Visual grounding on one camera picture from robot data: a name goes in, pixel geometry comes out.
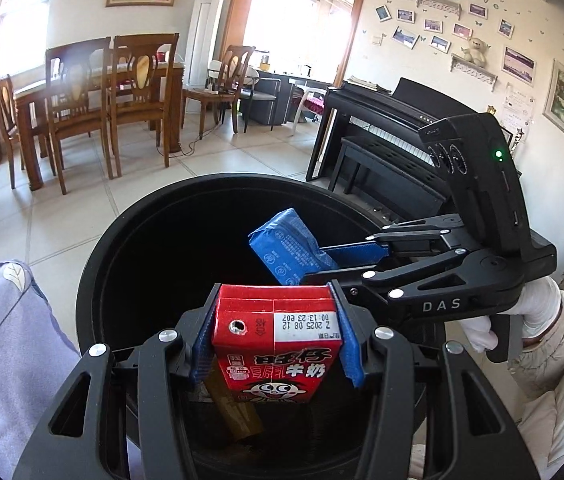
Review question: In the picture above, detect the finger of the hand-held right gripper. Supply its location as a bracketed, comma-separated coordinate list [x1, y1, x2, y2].
[318, 214, 468, 263]
[302, 249, 479, 322]

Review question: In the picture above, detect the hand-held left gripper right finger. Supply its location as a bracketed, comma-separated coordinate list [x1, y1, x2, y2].
[328, 281, 545, 480]

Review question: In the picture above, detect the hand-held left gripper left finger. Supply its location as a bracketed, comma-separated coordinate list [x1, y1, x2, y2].
[12, 284, 223, 480]

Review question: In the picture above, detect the blue tissue packet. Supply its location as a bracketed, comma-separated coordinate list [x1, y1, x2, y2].
[248, 207, 340, 287]

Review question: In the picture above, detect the red milk carton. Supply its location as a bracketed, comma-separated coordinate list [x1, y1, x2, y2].
[211, 284, 345, 405]

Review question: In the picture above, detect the black round trash bin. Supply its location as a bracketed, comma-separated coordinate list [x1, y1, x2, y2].
[76, 174, 450, 480]

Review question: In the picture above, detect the person's right forearm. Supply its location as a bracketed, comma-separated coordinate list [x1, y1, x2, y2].
[519, 290, 564, 402]

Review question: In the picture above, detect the person's right hand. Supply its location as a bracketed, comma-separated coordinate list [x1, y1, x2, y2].
[457, 276, 562, 356]

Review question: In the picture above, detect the brown wrapper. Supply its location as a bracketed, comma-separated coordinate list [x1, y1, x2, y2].
[204, 375, 265, 441]

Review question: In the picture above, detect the white paper certificate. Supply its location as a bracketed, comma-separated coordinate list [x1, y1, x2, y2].
[501, 85, 536, 127]

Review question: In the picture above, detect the framed lavender field photo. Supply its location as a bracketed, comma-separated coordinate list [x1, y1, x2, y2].
[502, 46, 537, 87]

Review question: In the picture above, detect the black upright piano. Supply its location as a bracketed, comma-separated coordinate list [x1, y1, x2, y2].
[306, 77, 508, 221]

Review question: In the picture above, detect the cream teddy bear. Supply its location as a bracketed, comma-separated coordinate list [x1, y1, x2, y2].
[462, 36, 491, 67]

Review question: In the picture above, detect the white plastic chair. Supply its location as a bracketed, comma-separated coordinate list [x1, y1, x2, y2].
[289, 86, 327, 137]

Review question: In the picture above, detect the black cabinet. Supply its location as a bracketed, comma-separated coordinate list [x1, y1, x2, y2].
[241, 70, 313, 127]

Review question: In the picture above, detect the purple floral tablecloth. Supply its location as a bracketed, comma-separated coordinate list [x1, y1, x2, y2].
[0, 260, 82, 480]

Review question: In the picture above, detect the white standing air conditioner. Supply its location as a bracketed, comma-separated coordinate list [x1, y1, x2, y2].
[184, 0, 226, 89]

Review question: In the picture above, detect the wooden dining table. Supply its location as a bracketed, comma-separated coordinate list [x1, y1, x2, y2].
[14, 61, 185, 191]

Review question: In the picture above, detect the white carved wall shelf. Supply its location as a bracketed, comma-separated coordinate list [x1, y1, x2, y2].
[451, 53, 499, 92]
[416, 0, 463, 21]

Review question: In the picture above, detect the group of small wall photos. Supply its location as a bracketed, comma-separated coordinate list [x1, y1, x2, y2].
[374, 0, 515, 54]

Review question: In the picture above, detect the black floor cable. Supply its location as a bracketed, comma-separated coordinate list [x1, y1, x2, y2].
[181, 122, 223, 157]

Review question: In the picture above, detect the wooden door frame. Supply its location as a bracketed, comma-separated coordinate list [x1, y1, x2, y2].
[219, 0, 373, 92]

